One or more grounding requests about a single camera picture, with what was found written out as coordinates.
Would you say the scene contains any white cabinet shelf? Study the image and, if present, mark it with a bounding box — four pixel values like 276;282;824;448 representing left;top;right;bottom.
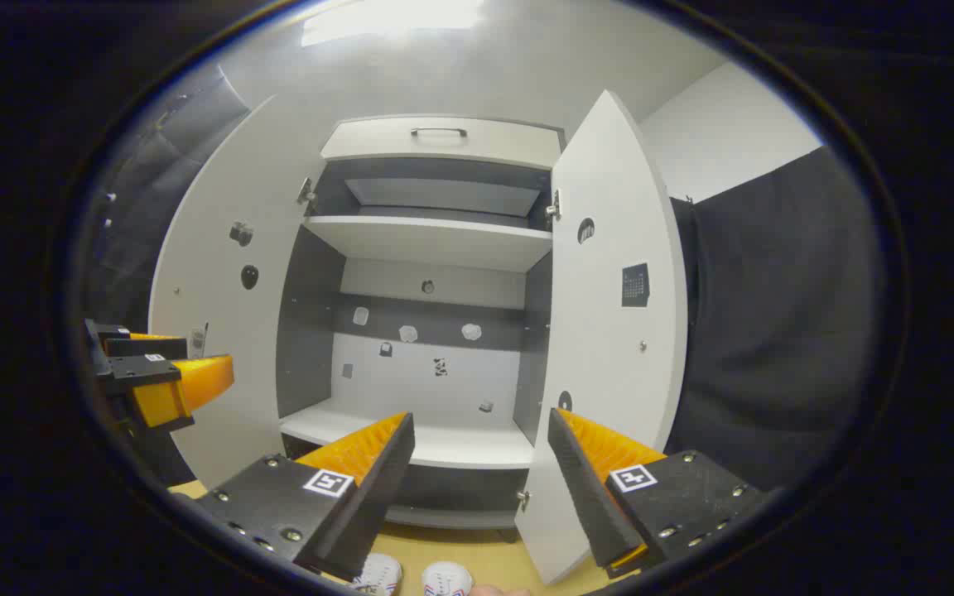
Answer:
303;215;554;274

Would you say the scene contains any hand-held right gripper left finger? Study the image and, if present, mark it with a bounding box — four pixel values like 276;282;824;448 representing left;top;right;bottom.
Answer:
195;411;416;582

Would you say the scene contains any ceiling light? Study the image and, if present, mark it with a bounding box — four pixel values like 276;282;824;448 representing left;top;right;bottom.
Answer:
303;0;486;46

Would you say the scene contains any white cabinet door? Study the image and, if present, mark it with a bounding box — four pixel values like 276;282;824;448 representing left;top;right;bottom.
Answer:
148;93;337;489
514;89;687;586

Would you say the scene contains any white canvas shoe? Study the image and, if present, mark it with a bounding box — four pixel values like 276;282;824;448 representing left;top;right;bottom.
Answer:
353;553;403;596
422;561;474;596

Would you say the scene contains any white cabinet drawer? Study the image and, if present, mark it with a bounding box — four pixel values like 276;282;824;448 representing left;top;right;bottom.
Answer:
321;116;565;171

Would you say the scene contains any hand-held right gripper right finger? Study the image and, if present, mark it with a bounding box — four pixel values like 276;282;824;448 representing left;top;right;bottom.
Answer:
547;407;768;579

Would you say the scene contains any white and grey shoe cabinet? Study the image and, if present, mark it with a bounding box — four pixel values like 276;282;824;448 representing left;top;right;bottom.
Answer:
148;89;687;586

